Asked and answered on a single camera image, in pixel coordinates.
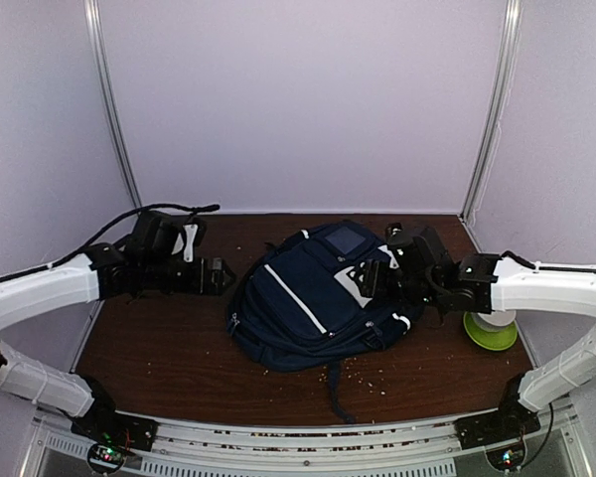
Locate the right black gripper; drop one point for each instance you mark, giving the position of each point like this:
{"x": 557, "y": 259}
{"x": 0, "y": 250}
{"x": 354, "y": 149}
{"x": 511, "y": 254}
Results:
{"x": 372, "y": 285}

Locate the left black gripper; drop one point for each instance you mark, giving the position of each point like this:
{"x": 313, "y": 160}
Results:
{"x": 214, "y": 287}

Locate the navy blue student backpack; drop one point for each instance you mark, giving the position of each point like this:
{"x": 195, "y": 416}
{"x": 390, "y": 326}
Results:
{"x": 298, "y": 307}

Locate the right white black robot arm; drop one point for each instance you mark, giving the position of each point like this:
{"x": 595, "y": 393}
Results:
{"x": 494, "y": 287}

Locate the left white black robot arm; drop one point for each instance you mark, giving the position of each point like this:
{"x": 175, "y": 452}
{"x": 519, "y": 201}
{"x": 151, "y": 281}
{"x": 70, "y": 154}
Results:
{"x": 152, "y": 248}

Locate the white bowl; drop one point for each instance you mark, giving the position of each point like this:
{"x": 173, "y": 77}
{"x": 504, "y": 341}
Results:
{"x": 496, "y": 321}

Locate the lime green plate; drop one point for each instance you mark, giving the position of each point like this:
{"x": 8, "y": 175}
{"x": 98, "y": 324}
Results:
{"x": 487, "y": 336}

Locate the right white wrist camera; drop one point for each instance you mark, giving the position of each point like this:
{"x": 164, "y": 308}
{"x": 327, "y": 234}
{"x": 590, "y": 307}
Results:
{"x": 396, "y": 239}

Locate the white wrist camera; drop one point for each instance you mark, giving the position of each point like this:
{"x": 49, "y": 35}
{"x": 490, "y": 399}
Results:
{"x": 189, "y": 237}
{"x": 396, "y": 239}

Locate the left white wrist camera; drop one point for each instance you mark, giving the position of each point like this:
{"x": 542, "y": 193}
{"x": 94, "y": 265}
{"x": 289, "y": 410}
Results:
{"x": 189, "y": 237}

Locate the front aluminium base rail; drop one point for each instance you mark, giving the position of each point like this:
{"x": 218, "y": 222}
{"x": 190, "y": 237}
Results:
{"x": 425, "y": 447}

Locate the right aluminium frame post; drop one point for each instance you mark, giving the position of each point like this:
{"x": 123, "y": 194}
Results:
{"x": 507, "y": 54}

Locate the aluminium frame post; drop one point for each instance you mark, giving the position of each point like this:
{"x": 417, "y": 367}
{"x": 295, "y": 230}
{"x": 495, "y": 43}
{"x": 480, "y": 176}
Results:
{"x": 507, "y": 54}
{"x": 97, "y": 41}

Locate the left aluminium frame post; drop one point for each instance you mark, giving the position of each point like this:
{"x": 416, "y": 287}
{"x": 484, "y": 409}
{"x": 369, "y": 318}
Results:
{"x": 97, "y": 41}

